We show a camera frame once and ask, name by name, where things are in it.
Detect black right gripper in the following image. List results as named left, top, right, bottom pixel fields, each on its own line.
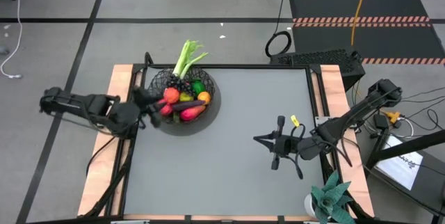
left=252, top=115, right=304, bottom=170

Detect white paper sheet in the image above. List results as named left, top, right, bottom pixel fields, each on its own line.
left=374, top=134, right=425, bottom=191

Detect black ramp mat orange stripes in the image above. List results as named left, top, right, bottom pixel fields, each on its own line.
left=287, top=0, right=445, bottom=66

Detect yellow hanging cable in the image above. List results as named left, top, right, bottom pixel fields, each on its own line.
left=350, top=0, right=373, bottom=47

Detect yellow connector plug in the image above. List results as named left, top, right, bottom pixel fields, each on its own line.
left=385, top=111, right=403, bottom=125

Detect red orange mango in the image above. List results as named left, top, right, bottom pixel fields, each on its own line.
left=179, top=104, right=207, bottom=122

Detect grey round woven placemat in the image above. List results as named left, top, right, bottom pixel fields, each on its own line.
left=152, top=73, right=223, bottom=137

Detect green bell pepper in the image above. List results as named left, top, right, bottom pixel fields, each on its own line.
left=191, top=79, right=207, bottom=97

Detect black hanging cable with loop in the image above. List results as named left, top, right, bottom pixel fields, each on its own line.
left=264, top=0, right=293, bottom=58

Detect purple eggplant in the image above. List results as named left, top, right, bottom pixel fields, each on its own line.
left=171, top=99, right=207, bottom=112

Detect orange fruit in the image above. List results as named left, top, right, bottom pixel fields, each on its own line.
left=197, top=90, right=212, bottom=106

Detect dark grape bunch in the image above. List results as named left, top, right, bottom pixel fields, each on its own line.
left=165, top=73, right=194, bottom=95

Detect black power adapter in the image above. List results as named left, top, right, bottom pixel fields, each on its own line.
left=373, top=113, right=390, bottom=130

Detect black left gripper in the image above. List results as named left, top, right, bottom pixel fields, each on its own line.
left=114, top=86, right=165, bottom=138

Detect potted green plant white pot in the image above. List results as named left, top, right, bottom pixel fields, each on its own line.
left=303, top=170, right=357, bottom=224

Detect green white celery bunch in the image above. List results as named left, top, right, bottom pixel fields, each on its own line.
left=172, top=40, right=209, bottom=79

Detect white floor cable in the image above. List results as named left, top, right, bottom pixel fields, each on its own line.
left=0, top=0, right=24, bottom=80

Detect red-orange round fruit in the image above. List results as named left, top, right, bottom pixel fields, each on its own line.
left=163, top=86, right=181, bottom=105

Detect black wire fruit basket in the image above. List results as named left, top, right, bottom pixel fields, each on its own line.
left=147, top=66, right=217, bottom=125

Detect black table frame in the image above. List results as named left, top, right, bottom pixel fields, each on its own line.
left=82, top=51, right=377, bottom=224

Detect wooden table side board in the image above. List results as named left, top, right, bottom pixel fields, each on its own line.
left=76, top=64, right=135, bottom=217
left=318, top=64, right=376, bottom=218

